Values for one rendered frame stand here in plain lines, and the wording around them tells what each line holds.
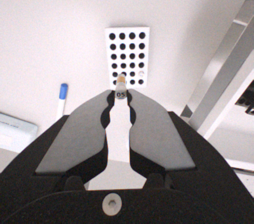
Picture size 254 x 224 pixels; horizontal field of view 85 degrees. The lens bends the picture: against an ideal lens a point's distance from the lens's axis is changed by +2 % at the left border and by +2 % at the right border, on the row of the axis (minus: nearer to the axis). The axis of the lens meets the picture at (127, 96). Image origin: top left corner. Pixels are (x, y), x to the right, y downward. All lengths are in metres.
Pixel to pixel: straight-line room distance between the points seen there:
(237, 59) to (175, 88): 0.15
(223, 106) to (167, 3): 0.22
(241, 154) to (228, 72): 0.16
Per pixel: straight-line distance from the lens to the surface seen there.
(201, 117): 0.32
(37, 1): 0.37
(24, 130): 0.48
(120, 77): 0.16
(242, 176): 0.80
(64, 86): 0.37
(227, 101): 0.28
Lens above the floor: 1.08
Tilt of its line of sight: 61 degrees down
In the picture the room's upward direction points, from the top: 178 degrees clockwise
